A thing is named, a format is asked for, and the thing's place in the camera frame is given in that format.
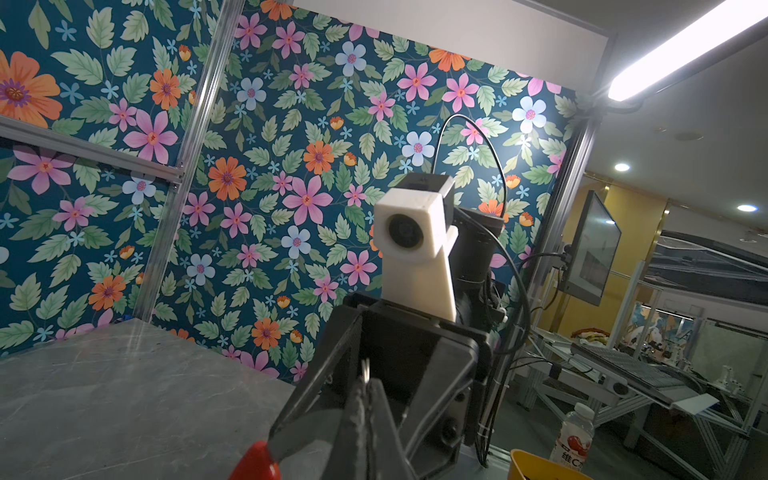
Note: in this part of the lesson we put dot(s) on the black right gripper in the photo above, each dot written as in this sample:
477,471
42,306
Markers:
434,373

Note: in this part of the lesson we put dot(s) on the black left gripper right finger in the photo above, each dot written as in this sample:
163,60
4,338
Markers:
385,457

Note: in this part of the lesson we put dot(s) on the plastic drink bottle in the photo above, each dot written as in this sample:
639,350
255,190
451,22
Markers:
575,438

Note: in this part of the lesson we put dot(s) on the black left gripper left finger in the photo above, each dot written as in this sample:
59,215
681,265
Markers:
349,457

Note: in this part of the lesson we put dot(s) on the silver keyring with keys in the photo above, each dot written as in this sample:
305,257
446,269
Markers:
261,461

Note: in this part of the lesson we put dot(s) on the grey keyboard on stand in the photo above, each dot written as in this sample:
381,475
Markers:
643,378

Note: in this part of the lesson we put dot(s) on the yellow plastic bowl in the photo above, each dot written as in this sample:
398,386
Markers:
524,465

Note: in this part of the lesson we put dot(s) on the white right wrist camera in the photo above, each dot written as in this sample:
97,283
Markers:
414,231

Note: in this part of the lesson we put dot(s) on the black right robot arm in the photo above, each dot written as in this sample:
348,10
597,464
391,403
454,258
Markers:
477,305

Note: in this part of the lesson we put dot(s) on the black monitor screen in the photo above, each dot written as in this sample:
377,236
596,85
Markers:
589,257

